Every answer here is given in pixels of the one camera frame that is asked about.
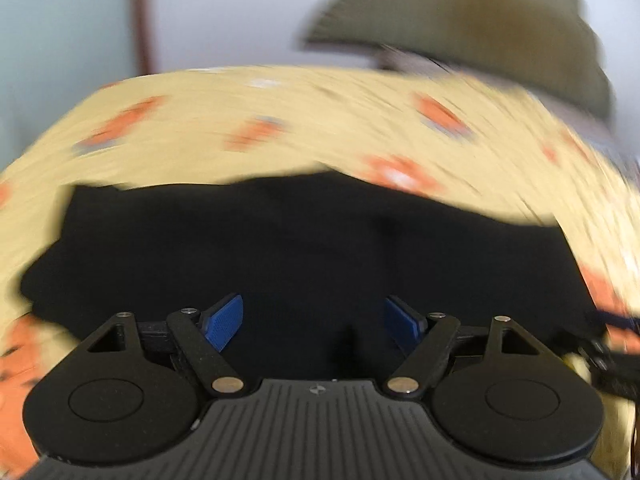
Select patterned pillow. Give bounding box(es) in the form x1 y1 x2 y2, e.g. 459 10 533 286
374 45 468 78

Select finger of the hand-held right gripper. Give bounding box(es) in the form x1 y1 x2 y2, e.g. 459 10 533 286
560 327 640 402
584 309 640 335

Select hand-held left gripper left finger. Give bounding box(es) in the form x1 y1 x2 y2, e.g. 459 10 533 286
75 294 247 401

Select flower print wardrobe door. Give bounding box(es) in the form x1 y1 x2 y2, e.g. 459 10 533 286
0 0 137 166

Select yellow printed blanket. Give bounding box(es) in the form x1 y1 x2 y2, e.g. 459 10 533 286
0 64 640 480

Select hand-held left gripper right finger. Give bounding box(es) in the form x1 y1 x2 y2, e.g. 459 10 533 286
382 296 557 401

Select brown wooden door frame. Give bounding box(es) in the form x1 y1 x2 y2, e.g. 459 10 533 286
126 0 158 77

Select black pants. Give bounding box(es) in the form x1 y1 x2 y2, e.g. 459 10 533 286
19 167 611 386

